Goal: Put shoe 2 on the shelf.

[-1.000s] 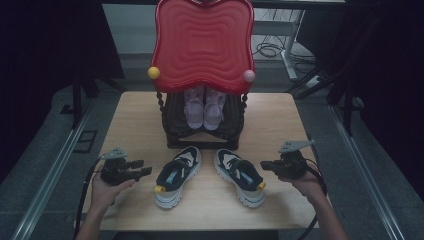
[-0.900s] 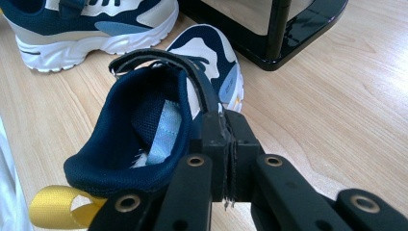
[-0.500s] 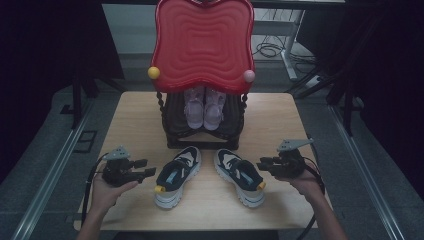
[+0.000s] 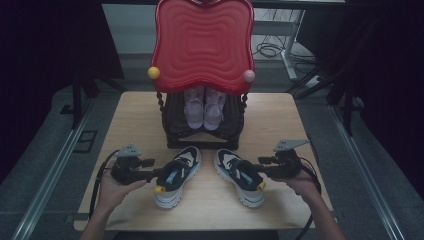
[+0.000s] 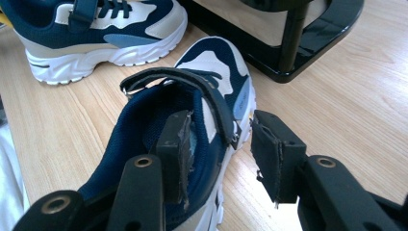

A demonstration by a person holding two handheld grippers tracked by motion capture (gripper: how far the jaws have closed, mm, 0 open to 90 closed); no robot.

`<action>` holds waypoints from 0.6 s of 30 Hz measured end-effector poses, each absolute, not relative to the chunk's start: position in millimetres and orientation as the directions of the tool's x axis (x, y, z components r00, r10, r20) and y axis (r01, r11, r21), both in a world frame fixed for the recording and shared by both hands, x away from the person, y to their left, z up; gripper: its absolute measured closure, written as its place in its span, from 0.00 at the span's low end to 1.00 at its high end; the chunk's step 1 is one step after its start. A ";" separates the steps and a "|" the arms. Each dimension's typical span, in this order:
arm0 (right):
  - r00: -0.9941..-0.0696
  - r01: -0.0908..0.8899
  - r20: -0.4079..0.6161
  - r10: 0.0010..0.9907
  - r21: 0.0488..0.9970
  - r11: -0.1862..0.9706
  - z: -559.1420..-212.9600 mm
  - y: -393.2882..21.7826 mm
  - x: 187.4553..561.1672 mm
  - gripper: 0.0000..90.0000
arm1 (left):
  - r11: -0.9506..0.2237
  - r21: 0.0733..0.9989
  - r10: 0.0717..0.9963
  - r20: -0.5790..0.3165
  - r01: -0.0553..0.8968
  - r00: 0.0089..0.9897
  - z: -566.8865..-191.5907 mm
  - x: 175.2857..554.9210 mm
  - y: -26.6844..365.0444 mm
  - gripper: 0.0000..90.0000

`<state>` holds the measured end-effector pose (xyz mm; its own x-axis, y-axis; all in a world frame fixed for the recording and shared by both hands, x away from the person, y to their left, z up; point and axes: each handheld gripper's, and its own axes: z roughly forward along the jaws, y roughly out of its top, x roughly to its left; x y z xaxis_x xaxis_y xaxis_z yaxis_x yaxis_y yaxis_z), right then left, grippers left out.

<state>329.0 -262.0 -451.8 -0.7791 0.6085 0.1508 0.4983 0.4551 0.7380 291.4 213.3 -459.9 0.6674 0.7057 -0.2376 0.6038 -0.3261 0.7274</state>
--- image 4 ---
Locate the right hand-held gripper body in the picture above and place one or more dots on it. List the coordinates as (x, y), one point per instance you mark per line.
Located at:
(285, 165)

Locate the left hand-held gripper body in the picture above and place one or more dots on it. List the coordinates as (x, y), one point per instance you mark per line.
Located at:
(126, 168)

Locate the navy and white child sneaker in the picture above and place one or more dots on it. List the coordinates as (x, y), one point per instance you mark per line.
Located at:
(176, 180)
(241, 178)

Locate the purple child sandal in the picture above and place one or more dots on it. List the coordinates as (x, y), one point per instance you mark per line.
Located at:
(195, 108)
(214, 110)

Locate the red and black shoe rack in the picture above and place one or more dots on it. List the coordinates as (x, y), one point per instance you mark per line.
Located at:
(203, 46)

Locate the person's right hand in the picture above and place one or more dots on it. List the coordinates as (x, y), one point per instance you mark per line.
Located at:
(301, 185)

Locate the person's left hand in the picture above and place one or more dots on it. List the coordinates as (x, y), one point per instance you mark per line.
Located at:
(115, 193)

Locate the black metal stand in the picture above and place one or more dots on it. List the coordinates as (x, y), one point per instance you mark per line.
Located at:
(348, 106)
(77, 100)

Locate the white power strip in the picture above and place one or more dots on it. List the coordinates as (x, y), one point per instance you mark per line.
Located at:
(315, 81)

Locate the black curtain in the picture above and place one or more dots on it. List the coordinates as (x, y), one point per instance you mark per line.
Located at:
(40, 50)
(386, 66)

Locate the aluminium floor rail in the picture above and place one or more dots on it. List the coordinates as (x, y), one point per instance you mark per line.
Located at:
(50, 176)
(363, 166)

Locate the white metal desk frame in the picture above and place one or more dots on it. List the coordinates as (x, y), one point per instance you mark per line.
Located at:
(288, 36)

